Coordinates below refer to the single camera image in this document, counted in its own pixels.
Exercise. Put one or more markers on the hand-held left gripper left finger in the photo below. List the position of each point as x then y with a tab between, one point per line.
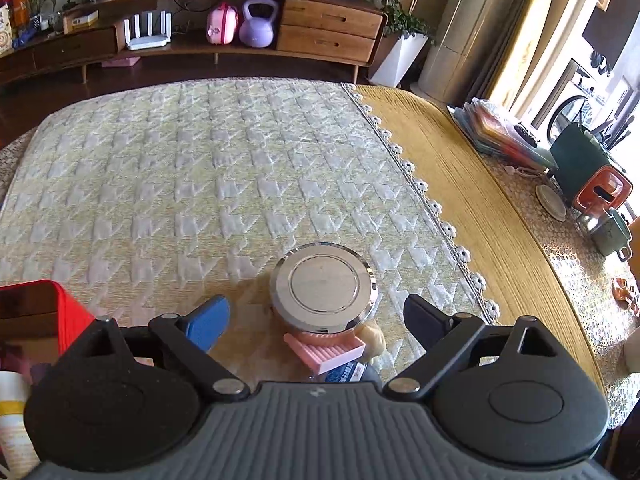
207	322

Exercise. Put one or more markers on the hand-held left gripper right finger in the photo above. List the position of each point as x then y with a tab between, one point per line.
422	317

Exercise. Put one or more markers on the round steel tin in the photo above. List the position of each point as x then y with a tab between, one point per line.
325	285

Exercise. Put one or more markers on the pink ridged block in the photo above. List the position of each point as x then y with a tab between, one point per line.
325	352

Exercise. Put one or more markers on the red tin box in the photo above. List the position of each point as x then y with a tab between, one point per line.
75	310

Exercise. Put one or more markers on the white and yellow bottle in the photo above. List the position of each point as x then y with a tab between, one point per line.
15	425

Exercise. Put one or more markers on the beige ball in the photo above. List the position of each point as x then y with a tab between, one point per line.
374	342

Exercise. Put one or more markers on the small blue labelled packet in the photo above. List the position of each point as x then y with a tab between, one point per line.
337	372

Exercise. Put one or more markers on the quilted pale table mat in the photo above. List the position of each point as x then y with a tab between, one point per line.
200	170

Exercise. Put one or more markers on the drinking glass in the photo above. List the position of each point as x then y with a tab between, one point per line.
587	224

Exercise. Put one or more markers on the stack of folders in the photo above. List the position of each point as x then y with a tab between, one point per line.
500	135

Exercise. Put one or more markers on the green mug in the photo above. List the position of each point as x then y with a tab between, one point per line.
610	235

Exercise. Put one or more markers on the orange toy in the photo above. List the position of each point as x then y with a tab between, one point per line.
627	295

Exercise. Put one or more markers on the teal and orange utensil holder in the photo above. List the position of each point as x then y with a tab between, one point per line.
580	165

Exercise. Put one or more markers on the washing machine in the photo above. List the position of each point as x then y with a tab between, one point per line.
570	105

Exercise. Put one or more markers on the potted tree in white pot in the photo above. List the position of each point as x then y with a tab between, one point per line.
400	55

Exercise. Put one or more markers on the standing air conditioner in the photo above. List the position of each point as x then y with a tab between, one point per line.
470	35

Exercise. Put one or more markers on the white router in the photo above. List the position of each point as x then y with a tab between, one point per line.
147	35

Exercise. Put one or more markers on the purple kettlebell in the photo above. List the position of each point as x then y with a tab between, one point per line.
257	30

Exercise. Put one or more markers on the pink toy case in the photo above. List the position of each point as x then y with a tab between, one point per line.
222	25

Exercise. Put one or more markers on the wooden television cabinet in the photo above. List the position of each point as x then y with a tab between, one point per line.
325	27

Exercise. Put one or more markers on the yellow curtain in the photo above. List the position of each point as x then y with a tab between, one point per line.
540	25

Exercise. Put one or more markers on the small beige box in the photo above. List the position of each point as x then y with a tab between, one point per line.
80	21

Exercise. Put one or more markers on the blue toy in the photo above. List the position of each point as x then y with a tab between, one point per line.
24	39

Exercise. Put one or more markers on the white and brown snack box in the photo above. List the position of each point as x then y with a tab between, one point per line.
6	30

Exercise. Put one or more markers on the small green plant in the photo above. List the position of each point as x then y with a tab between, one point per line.
40	5

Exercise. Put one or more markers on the orange red gift bag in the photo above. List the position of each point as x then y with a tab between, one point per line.
15	5

